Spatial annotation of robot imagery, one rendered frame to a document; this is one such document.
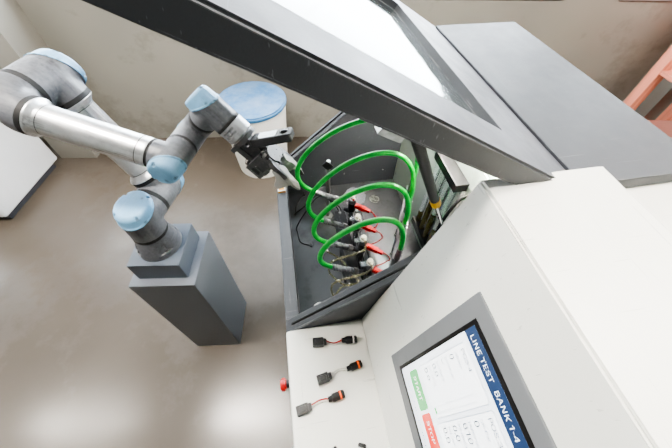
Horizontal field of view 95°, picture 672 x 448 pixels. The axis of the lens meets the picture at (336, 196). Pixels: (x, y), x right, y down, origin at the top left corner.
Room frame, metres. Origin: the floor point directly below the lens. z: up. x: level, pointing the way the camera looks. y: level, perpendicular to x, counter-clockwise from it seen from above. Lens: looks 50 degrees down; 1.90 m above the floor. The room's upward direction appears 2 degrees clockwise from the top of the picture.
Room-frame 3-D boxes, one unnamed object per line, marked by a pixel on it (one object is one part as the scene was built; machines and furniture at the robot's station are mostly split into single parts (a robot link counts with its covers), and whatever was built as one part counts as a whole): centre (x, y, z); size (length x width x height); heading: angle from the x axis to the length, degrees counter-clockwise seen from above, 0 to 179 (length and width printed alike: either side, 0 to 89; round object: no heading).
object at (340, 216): (0.54, -0.08, 0.91); 0.34 x 0.10 x 0.15; 12
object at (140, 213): (0.58, 0.64, 1.07); 0.13 x 0.12 x 0.14; 173
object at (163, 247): (0.58, 0.64, 0.95); 0.15 x 0.15 x 0.10
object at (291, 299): (0.61, 0.18, 0.87); 0.62 x 0.04 x 0.16; 12
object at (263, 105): (1.96, 0.64, 0.31); 0.51 x 0.51 x 0.62
